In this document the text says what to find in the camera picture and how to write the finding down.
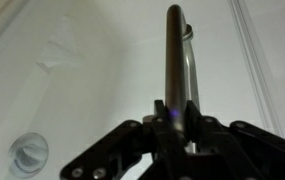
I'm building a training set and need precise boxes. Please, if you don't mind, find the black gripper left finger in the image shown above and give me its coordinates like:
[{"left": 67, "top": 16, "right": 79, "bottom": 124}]
[{"left": 60, "top": 99, "right": 196, "bottom": 180}]

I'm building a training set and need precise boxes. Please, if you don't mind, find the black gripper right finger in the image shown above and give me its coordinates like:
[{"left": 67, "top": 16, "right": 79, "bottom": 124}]
[{"left": 185, "top": 99, "right": 285, "bottom": 180}]

